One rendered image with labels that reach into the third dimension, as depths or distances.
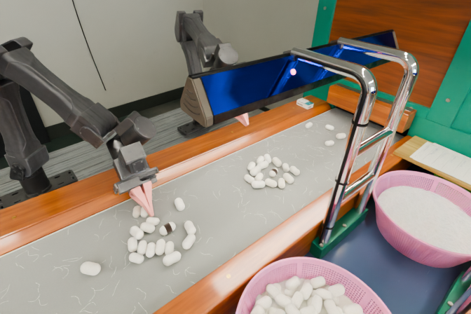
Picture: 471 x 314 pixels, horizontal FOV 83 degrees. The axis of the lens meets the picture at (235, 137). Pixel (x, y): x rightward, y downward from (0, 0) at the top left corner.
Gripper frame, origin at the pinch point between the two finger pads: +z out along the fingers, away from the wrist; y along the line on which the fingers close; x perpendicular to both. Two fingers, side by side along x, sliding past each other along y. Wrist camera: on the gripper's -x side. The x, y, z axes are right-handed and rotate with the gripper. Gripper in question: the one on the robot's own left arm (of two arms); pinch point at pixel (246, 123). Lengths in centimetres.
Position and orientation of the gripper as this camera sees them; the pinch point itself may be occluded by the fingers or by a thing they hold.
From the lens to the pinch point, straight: 80.1
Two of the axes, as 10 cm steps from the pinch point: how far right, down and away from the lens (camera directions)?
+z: 4.5, 8.8, -1.4
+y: 7.9, -3.2, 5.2
